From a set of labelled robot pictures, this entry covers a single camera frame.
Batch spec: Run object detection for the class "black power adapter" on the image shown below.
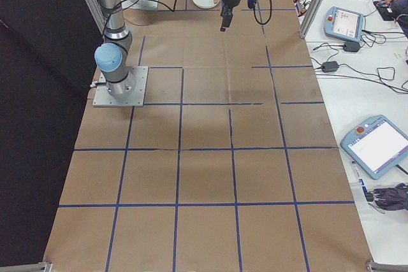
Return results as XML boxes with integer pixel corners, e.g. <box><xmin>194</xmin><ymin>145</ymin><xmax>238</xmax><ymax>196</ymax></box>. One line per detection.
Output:
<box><xmin>320</xmin><ymin>61</ymin><xmax>340</xmax><ymax>73</ymax></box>
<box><xmin>342</xmin><ymin>41</ymin><xmax>361</xmax><ymax>53</ymax></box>

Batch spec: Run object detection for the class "white marker pen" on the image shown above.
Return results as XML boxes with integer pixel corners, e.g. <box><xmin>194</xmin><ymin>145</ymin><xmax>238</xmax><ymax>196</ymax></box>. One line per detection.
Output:
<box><xmin>351</xmin><ymin>159</ymin><xmax>368</xmax><ymax>196</ymax></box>

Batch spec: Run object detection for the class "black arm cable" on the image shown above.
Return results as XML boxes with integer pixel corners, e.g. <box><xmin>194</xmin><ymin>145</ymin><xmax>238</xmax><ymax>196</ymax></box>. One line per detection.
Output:
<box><xmin>101</xmin><ymin>0</ymin><xmax>273</xmax><ymax>37</ymax></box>

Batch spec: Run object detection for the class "aluminium table frame rail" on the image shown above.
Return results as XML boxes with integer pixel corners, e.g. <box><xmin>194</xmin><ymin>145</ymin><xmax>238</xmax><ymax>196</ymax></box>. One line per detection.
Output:
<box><xmin>0</xmin><ymin>261</ymin><xmax>52</xmax><ymax>272</ymax></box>
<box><xmin>365</xmin><ymin>259</ymin><xmax>408</xmax><ymax>272</ymax></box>

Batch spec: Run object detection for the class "person dark clothing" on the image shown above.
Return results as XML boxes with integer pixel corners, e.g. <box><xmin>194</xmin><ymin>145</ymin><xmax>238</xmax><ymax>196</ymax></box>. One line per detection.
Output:
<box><xmin>391</xmin><ymin>0</ymin><xmax>408</xmax><ymax>36</ymax></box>

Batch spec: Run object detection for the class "black orange usb hub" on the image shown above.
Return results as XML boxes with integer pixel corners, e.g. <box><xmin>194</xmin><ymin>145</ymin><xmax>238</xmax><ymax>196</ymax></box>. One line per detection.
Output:
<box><xmin>296</xmin><ymin>0</ymin><xmax>312</xmax><ymax>15</ymax></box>

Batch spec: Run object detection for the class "blue robot teach pendant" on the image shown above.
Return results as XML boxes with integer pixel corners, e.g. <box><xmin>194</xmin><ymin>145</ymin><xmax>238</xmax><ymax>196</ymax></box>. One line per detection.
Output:
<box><xmin>323</xmin><ymin>5</ymin><xmax>366</xmax><ymax>44</ymax></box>
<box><xmin>339</xmin><ymin>113</ymin><xmax>408</xmax><ymax>181</ymax></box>

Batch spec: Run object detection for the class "black desk cable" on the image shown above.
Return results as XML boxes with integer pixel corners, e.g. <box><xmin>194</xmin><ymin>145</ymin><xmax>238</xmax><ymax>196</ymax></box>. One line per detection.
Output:
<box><xmin>313</xmin><ymin>41</ymin><xmax>344</xmax><ymax>52</ymax></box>
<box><xmin>337</xmin><ymin>63</ymin><xmax>408</xmax><ymax>94</ymax></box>
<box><xmin>362</xmin><ymin>29</ymin><xmax>406</xmax><ymax>37</ymax></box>

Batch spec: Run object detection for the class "black frame cover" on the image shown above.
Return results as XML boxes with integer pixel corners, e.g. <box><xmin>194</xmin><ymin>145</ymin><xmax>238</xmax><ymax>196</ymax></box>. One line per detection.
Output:
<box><xmin>0</xmin><ymin>0</ymin><xmax>106</xmax><ymax>265</ymax></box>

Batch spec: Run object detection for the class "tall aluminium post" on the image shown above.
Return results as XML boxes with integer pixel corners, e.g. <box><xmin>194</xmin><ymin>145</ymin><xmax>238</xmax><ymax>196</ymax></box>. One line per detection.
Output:
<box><xmin>298</xmin><ymin>0</ymin><xmax>340</xmax><ymax>39</ymax></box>

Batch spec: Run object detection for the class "black device with red wires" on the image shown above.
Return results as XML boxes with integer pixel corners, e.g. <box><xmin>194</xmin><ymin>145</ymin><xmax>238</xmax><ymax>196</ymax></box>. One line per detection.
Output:
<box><xmin>373</xmin><ymin>0</ymin><xmax>399</xmax><ymax>21</ymax></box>

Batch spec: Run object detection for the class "white work desk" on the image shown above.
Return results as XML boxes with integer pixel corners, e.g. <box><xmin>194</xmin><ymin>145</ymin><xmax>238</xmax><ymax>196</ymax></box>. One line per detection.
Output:
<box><xmin>282</xmin><ymin>0</ymin><xmax>408</xmax><ymax>272</ymax></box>

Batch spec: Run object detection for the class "dark folded umbrella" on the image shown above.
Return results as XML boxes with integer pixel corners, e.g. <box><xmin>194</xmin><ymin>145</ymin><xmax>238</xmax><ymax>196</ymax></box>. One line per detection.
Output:
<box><xmin>365</xmin><ymin>182</ymin><xmax>408</xmax><ymax>213</ymax></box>

